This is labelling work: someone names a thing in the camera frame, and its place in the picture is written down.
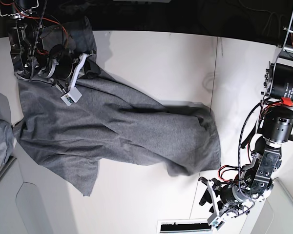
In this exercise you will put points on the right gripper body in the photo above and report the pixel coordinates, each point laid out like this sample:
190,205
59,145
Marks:
64,63

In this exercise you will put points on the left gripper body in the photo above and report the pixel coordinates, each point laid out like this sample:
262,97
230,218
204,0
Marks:
232,194

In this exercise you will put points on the grey t-shirt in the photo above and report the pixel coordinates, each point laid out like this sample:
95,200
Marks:
116,122

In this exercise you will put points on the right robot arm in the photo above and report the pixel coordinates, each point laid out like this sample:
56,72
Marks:
45,50

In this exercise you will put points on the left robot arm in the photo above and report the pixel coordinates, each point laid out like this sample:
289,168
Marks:
273,23

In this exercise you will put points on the right white bin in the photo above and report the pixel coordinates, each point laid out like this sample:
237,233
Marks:
272,216

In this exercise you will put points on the white bin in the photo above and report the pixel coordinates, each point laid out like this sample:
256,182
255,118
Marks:
26,205
272,216

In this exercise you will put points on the left white bin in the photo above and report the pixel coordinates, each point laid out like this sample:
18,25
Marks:
26,205

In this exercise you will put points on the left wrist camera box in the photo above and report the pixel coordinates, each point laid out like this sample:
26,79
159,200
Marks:
216,221

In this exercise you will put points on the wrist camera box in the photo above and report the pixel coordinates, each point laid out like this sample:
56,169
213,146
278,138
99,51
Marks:
216,221
72,96

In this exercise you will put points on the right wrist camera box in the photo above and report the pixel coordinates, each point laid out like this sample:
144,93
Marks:
72,96

